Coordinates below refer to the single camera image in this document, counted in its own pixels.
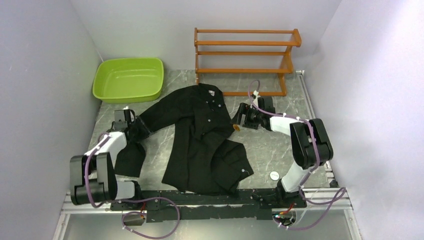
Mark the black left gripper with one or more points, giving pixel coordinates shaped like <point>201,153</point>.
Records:
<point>144,131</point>

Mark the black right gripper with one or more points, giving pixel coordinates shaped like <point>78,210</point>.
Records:
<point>243,108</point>

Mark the black button shirt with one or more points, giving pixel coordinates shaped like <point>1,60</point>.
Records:
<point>203,159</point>

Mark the white round brooch back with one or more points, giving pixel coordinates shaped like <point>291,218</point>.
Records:
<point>274,175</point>

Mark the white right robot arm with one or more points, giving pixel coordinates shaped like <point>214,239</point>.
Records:
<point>310,143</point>

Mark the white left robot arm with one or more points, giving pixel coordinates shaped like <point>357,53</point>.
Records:
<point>107,172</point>

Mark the green plastic basin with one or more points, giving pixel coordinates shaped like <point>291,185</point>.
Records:
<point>129,80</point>

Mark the orange wooden shoe rack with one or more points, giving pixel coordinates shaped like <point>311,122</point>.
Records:
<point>246,51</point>

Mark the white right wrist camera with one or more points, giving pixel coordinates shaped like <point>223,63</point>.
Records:
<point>254,97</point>

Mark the aluminium table edge rail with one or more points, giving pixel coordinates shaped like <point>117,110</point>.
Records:
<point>351,222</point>

